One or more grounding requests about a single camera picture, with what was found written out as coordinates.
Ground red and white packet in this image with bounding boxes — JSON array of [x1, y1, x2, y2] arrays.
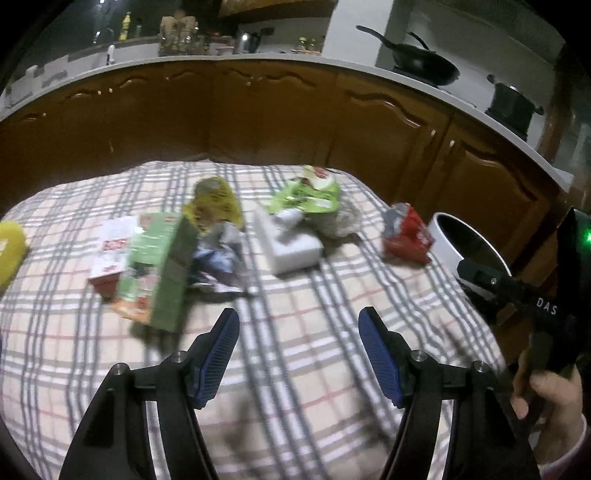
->
[[88, 216, 141, 296]]

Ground wooden wall cabinets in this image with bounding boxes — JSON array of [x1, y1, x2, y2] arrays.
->
[[217, 0, 338, 24]]

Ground utensil holder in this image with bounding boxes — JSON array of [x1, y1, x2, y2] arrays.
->
[[158, 14, 204, 57]]

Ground clear plastic bag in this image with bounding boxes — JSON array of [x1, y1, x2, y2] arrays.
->
[[307, 194, 361, 238]]

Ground wooden kitchen cabinets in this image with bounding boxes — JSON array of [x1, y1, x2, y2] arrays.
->
[[0, 60, 561, 264]]

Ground red snack packet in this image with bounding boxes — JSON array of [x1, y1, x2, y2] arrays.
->
[[382, 203, 435, 265]]

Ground person's right forearm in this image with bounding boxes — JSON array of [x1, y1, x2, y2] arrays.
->
[[540, 415, 591, 480]]

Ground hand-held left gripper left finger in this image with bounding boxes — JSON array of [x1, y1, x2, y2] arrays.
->
[[59, 307, 241, 480]]

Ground white trash bin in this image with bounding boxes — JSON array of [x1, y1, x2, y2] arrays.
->
[[427, 212, 513, 287]]

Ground green carton box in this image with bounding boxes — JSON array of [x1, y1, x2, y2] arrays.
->
[[113, 212, 199, 333]]

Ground black wok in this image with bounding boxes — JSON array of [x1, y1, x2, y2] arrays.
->
[[355, 25, 461, 88]]

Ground steel kettle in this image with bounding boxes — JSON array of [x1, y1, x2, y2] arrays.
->
[[236, 31, 262, 55]]

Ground silver foil wrapper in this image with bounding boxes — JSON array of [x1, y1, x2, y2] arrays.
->
[[187, 222, 259, 296]]

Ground black cooking pot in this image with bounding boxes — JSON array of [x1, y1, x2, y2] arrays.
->
[[485, 74, 544, 132]]

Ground white foam block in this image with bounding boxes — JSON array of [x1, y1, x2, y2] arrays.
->
[[253, 205, 324, 275]]

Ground grey kitchen countertop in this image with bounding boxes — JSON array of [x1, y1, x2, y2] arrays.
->
[[0, 37, 573, 192]]

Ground yellow plastic container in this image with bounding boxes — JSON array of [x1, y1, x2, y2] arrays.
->
[[0, 222, 27, 289]]

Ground person's right hand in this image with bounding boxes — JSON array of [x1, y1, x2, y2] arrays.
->
[[510, 348, 587, 467]]

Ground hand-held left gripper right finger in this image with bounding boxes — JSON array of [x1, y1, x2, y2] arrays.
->
[[358, 305, 541, 480]]

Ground green spout pouch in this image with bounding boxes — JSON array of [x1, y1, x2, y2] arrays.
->
[[268, 166, 342, 220]]

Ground dark kitchen window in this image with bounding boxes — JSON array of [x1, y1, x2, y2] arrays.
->
[[14, 0, 222, 54]]

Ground yellow mesh bag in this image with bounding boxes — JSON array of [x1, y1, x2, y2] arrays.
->
[[182, 178, 243, 232]]

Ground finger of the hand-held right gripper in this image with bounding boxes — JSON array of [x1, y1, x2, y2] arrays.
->
[[456, 257, 532, 324]]

